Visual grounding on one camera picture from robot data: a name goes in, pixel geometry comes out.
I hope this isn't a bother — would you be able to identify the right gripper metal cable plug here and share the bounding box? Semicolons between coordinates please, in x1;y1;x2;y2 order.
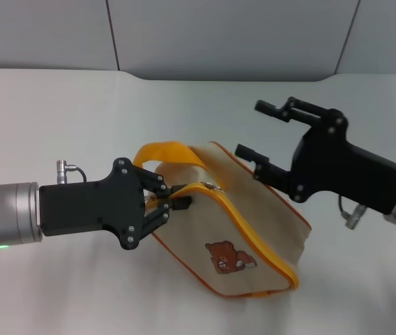
338;195;368;230

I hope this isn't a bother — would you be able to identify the left gripper metal cable plug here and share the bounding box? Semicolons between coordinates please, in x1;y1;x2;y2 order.
55;159;88;184

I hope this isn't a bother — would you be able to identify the gripper metal cable plug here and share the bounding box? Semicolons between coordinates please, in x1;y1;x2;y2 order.
55;159;88;184
338;195;368;230

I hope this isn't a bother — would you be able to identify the beige orange bear food bag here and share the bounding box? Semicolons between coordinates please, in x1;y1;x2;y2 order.
133;140;312;299

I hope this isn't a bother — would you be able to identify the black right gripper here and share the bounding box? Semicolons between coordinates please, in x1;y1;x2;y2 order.
234;96;396;216

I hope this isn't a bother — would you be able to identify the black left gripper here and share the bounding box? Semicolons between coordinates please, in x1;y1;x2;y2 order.
38;157;192;251

